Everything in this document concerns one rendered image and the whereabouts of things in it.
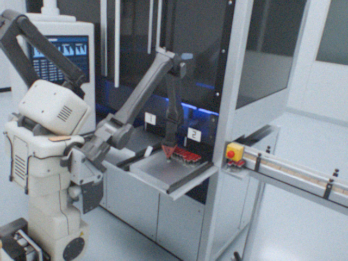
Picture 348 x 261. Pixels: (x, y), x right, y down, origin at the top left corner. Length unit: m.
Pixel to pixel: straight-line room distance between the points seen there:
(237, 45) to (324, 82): 4.69
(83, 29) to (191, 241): 1.52
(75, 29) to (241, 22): 1.02
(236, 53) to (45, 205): 1.06
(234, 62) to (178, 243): 1.27
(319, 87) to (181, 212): 4.61
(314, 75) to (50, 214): 5.47
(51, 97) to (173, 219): 1.28
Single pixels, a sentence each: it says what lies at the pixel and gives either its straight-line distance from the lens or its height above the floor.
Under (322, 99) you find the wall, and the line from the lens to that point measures 6.13.
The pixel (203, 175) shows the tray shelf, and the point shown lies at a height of 0.88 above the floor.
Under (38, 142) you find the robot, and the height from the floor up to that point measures 1.24.
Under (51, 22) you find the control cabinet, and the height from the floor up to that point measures 1.55.
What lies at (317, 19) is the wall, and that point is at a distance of 6.08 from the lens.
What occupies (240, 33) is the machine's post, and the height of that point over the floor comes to 1.59.
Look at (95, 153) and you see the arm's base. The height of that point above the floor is 1.21.
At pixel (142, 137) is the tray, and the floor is 0.88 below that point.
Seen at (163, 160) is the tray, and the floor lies 0.88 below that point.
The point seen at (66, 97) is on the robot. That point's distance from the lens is 1.04.
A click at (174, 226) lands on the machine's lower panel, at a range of 2.07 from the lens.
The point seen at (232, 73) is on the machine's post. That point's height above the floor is 1.40.
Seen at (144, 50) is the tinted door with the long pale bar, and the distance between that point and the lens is 1.83.
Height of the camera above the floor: 1.66
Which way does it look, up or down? 22 degrees down
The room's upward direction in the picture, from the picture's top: 5 degrees clockwise
